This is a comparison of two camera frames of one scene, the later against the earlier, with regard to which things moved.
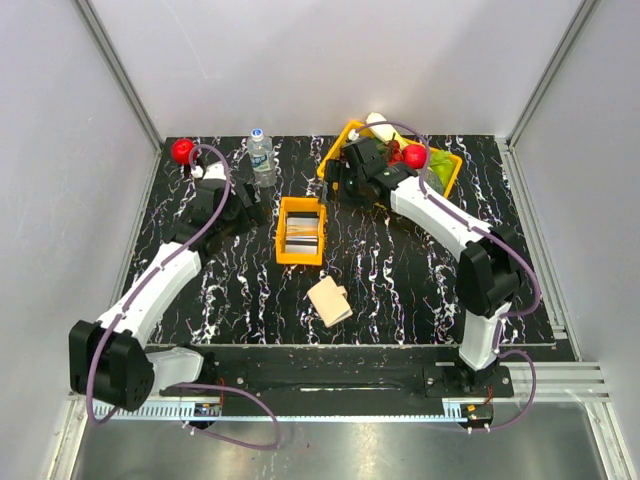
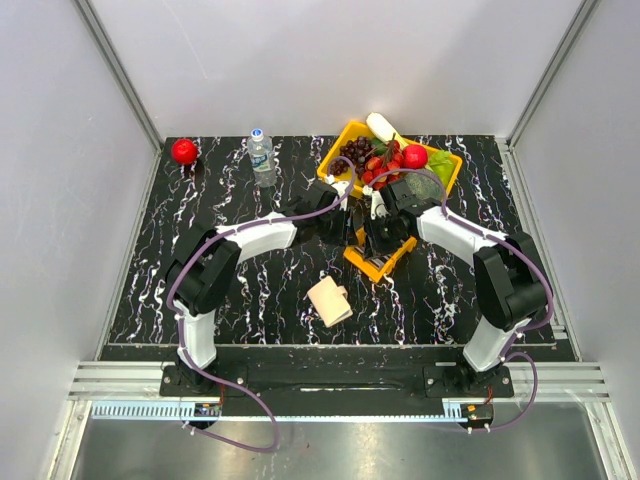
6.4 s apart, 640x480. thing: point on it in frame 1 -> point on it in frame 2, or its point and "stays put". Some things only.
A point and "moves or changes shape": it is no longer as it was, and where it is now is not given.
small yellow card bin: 302,222 moves or changes shape
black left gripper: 252,215 -> 346,233
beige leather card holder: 330,301 stays put
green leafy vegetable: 443,164 stays put
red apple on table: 181,149 stays put
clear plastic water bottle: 260,152 stays put
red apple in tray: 414,156 stays put
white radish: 383,132 stays put
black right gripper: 324,191 -> 374,247
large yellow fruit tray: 354,128 stays put
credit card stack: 301,234 moves or changes shape
